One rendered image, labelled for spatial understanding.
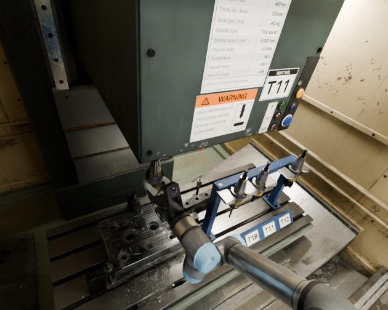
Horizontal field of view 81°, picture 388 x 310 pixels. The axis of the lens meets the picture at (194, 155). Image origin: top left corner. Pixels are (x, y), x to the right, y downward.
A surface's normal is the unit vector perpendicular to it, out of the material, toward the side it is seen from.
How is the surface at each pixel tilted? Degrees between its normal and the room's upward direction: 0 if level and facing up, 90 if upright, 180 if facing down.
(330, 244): 24
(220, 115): 90
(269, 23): 90
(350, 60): 90
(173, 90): 90
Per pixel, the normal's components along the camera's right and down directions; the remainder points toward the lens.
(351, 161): -0.85, 0.22
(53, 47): 0.50, 0.59
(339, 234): -0.23, -0.61
